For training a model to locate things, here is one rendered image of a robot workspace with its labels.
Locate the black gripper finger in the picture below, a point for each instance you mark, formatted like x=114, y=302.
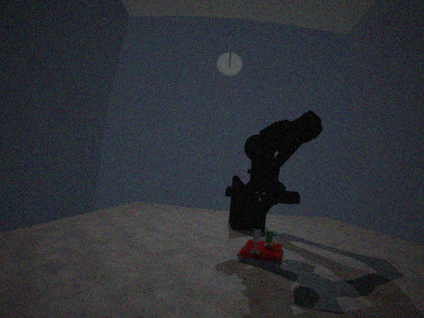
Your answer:
x=261, y=211
x=250, y=205

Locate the red circuit board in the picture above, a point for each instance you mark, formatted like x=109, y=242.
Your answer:
x=262, y=250

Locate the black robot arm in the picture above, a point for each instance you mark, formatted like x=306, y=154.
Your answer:
x=285, y=137

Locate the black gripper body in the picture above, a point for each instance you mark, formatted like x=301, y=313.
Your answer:
x=261, y=180

